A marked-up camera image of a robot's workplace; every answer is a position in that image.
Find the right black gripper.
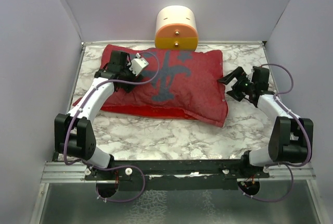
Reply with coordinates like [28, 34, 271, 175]
[219, 67, 255, 102]

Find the red printed pillowcase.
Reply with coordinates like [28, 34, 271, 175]
[100, 44, 228, 127]

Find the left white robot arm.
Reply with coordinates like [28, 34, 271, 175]
[54, 51, 148, 180]

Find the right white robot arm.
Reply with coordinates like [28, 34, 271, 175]
[218, 64, 314, 178]

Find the white cylindrical drawer cabinet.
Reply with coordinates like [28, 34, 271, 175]
[155, 5, 198, 51]

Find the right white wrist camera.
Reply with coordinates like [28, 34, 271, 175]
[249, 66, 258, 77]

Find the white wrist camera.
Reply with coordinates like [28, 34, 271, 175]
[249, 66, 258, 77]
[127, 53, 149, 76]

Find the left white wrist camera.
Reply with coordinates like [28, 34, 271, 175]
[127, 53, 149, 76]

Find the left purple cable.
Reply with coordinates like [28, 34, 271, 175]
[63, 51, 167, 203]

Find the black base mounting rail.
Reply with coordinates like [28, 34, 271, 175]
[85, 155, 269, 191]

